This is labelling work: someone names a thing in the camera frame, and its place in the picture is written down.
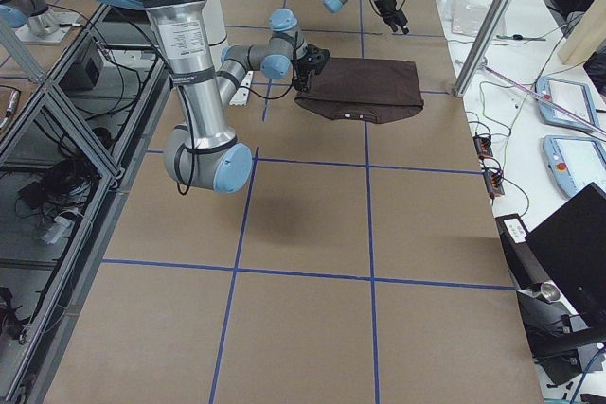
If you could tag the black monitor stand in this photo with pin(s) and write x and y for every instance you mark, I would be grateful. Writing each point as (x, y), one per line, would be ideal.
(561, 342)

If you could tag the clear plastic bag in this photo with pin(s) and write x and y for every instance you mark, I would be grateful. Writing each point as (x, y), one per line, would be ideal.
(468, 17)

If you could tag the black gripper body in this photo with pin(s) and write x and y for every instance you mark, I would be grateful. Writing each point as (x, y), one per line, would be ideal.
(388, 7)
(301, 74)

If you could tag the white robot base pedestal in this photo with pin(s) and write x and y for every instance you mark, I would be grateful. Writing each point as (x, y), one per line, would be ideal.
(222, 21)

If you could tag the black laptop computer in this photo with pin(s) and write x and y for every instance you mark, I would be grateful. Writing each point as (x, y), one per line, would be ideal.
(570, 246)

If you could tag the blue teach pendant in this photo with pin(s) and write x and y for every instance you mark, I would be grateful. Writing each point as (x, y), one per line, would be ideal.
(574, 162)
(572, 96)

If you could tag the far blue teach pendant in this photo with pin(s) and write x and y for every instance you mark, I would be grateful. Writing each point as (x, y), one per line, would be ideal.
(572, 96)

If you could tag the aluminium frame rack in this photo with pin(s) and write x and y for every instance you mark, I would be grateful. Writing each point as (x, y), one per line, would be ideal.
(68, 159)

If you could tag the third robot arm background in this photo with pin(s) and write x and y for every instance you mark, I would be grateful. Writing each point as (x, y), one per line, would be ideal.
(35, 22)

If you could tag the near blue teach pendant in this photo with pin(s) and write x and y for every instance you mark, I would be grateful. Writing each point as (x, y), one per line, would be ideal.
(574, 162)

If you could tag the aluminium frame post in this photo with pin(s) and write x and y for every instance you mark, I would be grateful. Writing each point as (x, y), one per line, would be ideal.
(480, 45)

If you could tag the dark brown t-shirt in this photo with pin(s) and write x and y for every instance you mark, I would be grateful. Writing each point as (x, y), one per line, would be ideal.
(370, 90)

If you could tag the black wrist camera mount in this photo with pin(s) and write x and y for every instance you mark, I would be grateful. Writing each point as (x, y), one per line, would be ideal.
(316, 58)

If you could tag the orange electronics board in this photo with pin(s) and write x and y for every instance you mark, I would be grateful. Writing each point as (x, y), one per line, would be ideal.
(492, 171)

